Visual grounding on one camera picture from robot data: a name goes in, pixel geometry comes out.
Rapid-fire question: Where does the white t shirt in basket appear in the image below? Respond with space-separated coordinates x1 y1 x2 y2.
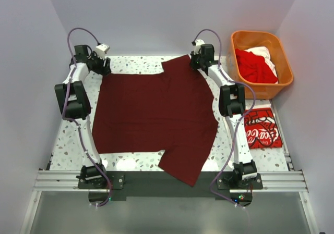
246 46 278 77

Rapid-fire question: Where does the folded red coca-cola t shirt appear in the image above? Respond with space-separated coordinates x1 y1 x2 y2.
244 108 283 149

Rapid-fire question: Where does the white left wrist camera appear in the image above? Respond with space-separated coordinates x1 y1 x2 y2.
94 44 110 58

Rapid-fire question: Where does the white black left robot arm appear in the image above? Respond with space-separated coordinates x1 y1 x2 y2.
54 43 111 189

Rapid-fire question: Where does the orange plastic basket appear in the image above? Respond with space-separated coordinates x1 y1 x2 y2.
226 30 294 100

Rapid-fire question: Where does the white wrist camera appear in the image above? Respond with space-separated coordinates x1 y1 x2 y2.
192 39 205 54
94 44 110 58

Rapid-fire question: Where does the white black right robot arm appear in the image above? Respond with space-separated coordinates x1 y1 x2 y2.
190 40 257 186

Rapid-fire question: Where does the bright red t shirt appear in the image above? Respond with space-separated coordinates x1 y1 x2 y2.
235 49 278 83

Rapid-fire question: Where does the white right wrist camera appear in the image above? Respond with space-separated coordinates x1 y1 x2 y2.
192 39 205 54

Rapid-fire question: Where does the dark maroon t shirt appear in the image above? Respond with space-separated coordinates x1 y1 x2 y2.
92 55 218 186

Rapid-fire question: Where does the aluminium extrusion rail frame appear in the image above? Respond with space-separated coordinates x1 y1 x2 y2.
19 163 320 234

